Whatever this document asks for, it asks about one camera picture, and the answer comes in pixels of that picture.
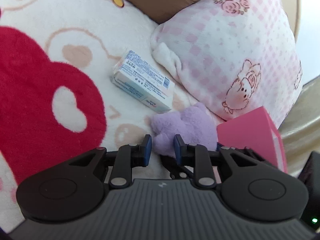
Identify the purple plush toy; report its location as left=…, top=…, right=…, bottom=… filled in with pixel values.
left=150, top=102, right=217, bottom=158

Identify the pink storage box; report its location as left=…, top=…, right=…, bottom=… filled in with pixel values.
left=217, top=107, right=287, bottom=173

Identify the beige headboard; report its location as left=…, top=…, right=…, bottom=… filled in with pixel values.
left=280, top=0, right=319, bottom=177

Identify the white blue soap box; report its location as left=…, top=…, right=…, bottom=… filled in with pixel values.
left=111, top=50, right=175, bottom=113

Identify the pink checkered pillow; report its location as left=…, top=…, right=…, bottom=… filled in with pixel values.
left=151, top=0, right=302, bottom=126

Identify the bear print blanket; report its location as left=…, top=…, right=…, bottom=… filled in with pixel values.
left=0, top=0, right=221, bottom=233

